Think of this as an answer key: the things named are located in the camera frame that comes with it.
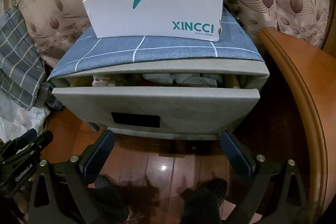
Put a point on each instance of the cream knitted cloth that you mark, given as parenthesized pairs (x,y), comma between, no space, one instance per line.
(101,81)

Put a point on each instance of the white XINCCI shoe box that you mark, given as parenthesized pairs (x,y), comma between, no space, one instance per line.
(192,19)

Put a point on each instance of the wooden drawer grey front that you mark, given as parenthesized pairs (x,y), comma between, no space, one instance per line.
(159,111)

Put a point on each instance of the grey nightstand cabinet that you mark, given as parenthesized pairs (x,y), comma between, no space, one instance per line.
(229,69)

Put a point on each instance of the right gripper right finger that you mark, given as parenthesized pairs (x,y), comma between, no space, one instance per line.
(239,158)

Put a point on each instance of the blue checked cloth cover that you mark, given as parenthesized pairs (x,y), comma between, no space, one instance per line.
(90,52)

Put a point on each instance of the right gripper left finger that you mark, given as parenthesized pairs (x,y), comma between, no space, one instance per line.
(95,155)

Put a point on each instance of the pale blue crumpled garment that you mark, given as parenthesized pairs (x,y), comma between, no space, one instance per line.
(185,79)

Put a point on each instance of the wooden bed frame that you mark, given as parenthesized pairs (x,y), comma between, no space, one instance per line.
(310,74)

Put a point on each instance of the grey plaid fabric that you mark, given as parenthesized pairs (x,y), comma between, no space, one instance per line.
(22,70)

